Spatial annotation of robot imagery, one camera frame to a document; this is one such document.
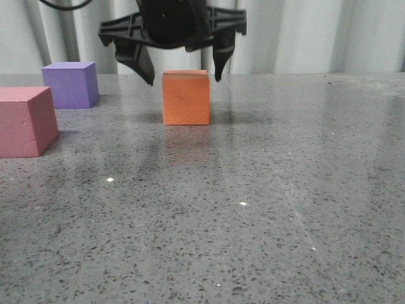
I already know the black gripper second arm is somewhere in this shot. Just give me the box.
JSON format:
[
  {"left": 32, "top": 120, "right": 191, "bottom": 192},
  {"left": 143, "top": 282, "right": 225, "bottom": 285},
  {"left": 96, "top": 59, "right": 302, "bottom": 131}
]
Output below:
[{"left": 99, "top": 1, "right": 247, "bottom": 86}]

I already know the orange foam cube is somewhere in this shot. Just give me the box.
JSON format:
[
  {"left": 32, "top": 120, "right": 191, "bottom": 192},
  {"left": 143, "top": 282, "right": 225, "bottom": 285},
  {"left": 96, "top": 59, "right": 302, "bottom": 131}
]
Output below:
[{"left": 162, "top": 70, "right": 210, "bottom": 125}]

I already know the grey-green pleated curtain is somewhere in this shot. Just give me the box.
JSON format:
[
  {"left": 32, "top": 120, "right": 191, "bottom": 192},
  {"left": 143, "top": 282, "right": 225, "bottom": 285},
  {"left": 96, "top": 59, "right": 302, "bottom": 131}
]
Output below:
[{"left": 1, "top": 1, "right": 404, "bottom": 74}]

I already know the purple foam cube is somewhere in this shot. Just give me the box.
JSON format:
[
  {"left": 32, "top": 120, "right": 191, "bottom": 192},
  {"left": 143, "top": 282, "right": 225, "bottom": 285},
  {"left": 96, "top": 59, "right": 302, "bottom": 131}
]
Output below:
[{"left": 42, "top": 61, "right": 99, "bottom": 109}]

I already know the pink foam cube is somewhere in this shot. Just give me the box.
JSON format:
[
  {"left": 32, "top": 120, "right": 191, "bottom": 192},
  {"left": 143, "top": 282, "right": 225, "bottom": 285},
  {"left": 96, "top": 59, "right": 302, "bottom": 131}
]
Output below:
[{"left": 1, "top": 86, "right": 59, "bottom": 158}]

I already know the black cable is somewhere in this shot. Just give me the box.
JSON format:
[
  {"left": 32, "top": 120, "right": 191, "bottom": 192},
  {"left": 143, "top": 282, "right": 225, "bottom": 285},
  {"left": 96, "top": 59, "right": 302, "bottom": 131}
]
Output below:
[{"left": 38, "top": 0, "right": 93, "bottom": 10}]

